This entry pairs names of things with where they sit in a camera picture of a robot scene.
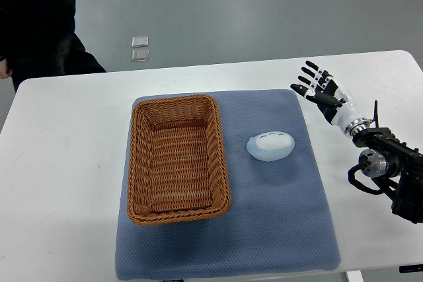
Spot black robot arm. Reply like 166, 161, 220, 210
348, 102, 422, 224

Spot blue white plush toy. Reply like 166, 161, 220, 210
246, 131, 295, 162

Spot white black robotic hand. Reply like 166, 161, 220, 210
290, 61, 371, 137

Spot blue quilted mat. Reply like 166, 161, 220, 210
115, 89, 340, 280

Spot black table control panel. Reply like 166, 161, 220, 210
399, 264, 423, 273

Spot brown wicker basket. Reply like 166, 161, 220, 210
127, 94, 231, 226

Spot person in black clothes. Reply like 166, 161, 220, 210
1, 0, 105, 88

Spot upper floor metal plate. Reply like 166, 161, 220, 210
132, 36, 149, 48

